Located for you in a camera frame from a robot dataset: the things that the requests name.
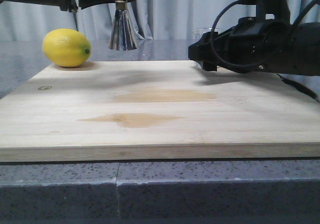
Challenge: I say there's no clear glass beaker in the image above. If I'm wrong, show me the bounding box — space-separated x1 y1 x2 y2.
193 27 222 41

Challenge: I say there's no steel double jigger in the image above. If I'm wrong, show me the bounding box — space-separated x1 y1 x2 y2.
109 0 138 51

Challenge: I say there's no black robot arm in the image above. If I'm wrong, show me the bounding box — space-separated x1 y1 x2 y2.
188 0 320 76

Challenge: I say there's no yellow lemon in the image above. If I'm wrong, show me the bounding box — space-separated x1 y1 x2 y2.
42 28 91 67

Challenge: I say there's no grey curtain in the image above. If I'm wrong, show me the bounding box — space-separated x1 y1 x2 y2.
0 0 320 42

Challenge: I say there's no wooden cutting board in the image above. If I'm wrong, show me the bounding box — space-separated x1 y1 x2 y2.
0 60 320 162

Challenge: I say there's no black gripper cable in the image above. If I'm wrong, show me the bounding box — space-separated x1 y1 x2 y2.
209 0 320 68

